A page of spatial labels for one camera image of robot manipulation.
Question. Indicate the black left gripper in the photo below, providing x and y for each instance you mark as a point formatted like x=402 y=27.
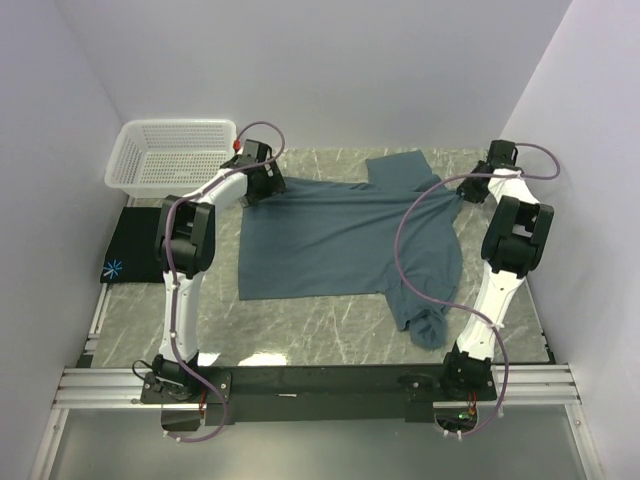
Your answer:
x=274 y=185

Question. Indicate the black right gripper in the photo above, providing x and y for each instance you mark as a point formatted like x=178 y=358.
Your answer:
x=472 y=194

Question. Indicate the blue-grey t-shirt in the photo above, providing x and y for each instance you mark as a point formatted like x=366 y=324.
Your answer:
x=391 y=235

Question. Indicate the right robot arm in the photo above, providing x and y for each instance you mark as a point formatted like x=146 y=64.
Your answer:
x=512 y=247

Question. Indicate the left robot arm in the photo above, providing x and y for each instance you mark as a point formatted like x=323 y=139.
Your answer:
x=186 y=245

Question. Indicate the white plastic basket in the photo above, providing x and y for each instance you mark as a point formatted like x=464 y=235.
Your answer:
x=158 y=157

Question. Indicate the folded black t-shirt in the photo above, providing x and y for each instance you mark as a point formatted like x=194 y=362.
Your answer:
x=131 y=255

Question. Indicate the black base beam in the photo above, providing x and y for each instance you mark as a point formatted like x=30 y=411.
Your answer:
x=307 y=393

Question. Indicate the aluminium rail frame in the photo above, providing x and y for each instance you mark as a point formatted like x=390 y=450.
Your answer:
x=321 y=422

